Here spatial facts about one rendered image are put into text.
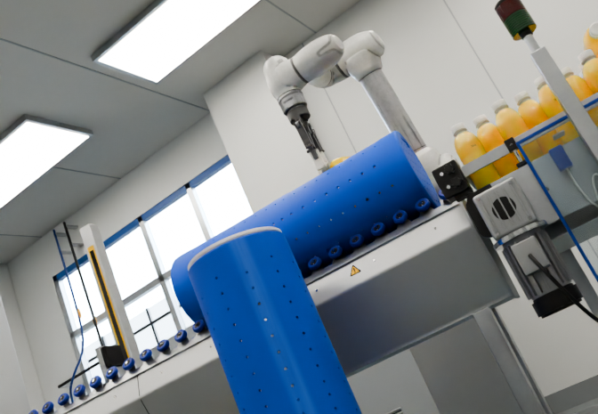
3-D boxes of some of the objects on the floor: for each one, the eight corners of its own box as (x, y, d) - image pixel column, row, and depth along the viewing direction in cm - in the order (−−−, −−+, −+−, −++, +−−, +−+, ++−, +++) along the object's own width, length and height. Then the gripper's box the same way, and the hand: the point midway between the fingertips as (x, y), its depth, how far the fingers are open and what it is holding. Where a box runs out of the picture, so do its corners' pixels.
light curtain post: (221, 640, 246) (87, 231, 301) (234, 636, 244) (97, 224, 300) (212, 648, 240) (78, 229, 296) (225, 643, 238) (88, 223, 294)
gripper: (296, 122, 237) (324, 180, 229) (277, 109, 222) (304, 170, 214) (314, 111, 235) (343, 168, 227) (295, 97, 220) (325, 158, 212)
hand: (320, 161), depth 222 cm, fingers closed on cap, 4 cm apart
